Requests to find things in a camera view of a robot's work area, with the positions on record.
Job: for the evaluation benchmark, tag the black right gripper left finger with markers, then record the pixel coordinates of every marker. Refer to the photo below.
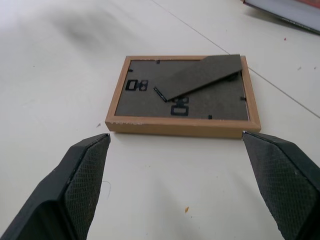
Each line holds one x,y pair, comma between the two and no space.
62,187

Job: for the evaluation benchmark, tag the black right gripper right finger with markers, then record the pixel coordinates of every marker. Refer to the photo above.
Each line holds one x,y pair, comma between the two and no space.
282,185

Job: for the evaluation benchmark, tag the dark hardcover book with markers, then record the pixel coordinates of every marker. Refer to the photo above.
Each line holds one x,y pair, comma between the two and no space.
287,12

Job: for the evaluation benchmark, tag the wooden picture frame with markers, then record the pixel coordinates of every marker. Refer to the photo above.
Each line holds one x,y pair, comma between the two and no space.
182,100

